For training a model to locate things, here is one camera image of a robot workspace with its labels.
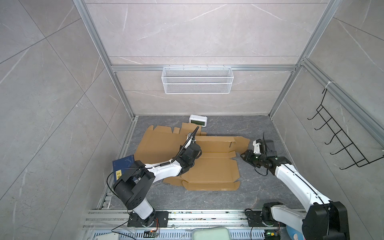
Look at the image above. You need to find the cardboard box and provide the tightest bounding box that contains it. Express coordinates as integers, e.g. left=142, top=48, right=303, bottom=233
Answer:
left=164, top=136, right=250, bottom=191

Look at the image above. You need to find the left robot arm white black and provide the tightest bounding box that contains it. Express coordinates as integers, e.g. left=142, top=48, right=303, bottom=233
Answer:
left=112, top=143, right=202, bottom=227

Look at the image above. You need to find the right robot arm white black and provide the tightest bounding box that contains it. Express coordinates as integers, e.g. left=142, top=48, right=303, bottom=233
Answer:
left=241, top=139, right=350, bottom=240

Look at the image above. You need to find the pale green box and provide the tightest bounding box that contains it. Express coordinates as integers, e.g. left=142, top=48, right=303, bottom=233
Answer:
left=192, top=228, right=231, bottom=240

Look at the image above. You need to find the lower flat cardboard sheet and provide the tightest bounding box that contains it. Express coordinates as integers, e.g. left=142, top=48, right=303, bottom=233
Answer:
left=134, top=123, right=207, bottom=164

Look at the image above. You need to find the white digital clock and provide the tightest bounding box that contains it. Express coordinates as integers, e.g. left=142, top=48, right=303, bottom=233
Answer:
left=189, top=115, right=208, bottom=127

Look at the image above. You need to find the blue book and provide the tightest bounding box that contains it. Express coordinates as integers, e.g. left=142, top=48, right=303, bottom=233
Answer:
left=113, top=155, right=135, bottom=182

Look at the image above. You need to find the pink plush pig toy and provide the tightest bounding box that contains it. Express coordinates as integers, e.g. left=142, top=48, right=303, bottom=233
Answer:
left=286, top=226, right=305, bottom=240

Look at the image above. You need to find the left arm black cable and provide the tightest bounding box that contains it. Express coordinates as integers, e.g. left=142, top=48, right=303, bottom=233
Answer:
left=106, top=125, right=200, bottom=199

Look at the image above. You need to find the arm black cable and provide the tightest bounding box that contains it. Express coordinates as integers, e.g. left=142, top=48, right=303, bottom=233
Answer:
left=106, top=125, right=200, bottom=199
left=254, top=131, right=271, bottom=177

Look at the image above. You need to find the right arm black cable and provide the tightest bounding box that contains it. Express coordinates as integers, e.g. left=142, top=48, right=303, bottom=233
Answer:
left=254, top=131, right=271, bottom=177

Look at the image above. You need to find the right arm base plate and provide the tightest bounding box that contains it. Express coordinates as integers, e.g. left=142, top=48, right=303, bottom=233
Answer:
left=244, top=209, right=286, bottom=228

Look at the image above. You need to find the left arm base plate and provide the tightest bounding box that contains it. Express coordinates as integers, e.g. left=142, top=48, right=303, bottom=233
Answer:
left=127, top=211, right=169, bottom=228

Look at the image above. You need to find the white wire mesh basket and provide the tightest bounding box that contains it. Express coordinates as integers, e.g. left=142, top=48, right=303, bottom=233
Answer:
left=162, top=67, right=234, bottom=95

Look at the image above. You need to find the black wire hook rack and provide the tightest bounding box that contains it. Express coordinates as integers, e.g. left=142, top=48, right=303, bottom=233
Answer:
left=307, top=89, right=384, bottom=170

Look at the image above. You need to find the aluminium rail base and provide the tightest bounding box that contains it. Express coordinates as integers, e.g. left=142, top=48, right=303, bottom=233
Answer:
left=79, top=209, right=286, bottom=240

